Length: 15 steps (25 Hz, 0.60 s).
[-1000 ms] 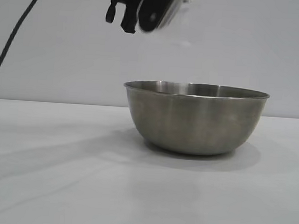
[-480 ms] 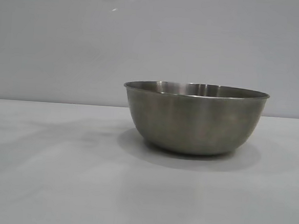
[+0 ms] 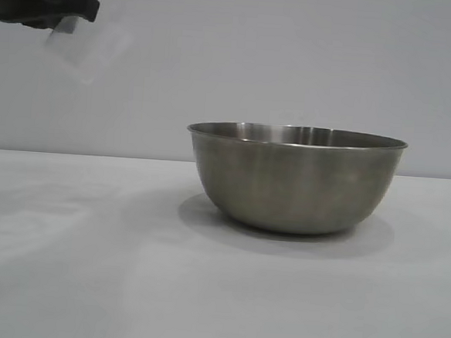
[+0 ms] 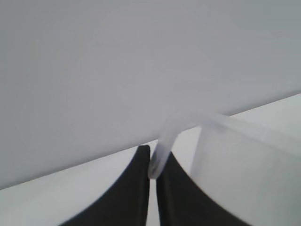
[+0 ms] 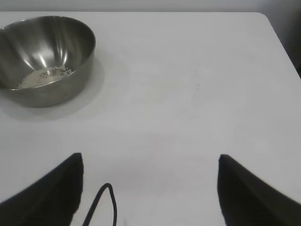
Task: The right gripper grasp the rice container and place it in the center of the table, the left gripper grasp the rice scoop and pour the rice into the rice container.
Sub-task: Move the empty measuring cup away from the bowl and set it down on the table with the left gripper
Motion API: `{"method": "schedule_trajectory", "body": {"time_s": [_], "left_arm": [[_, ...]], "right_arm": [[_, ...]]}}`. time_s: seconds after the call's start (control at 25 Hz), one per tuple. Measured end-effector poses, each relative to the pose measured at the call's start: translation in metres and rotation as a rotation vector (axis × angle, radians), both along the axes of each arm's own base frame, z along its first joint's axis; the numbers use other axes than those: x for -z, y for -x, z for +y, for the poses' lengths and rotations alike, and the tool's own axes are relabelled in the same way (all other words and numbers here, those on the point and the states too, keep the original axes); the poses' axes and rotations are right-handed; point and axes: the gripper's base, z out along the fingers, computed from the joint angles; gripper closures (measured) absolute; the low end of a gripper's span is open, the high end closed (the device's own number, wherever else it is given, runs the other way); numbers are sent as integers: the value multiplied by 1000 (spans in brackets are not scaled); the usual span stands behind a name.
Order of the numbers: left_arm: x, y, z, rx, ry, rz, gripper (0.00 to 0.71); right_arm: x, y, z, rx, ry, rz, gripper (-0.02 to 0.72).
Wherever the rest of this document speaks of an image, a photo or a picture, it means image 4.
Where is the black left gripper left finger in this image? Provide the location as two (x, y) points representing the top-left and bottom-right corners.
(58, 145), (151, 226)

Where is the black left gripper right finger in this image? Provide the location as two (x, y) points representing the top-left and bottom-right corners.
(156, 153), (253, 226)

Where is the translucent plastic measuring cup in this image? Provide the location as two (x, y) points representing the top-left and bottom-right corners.
(148, 110), (301, 226)

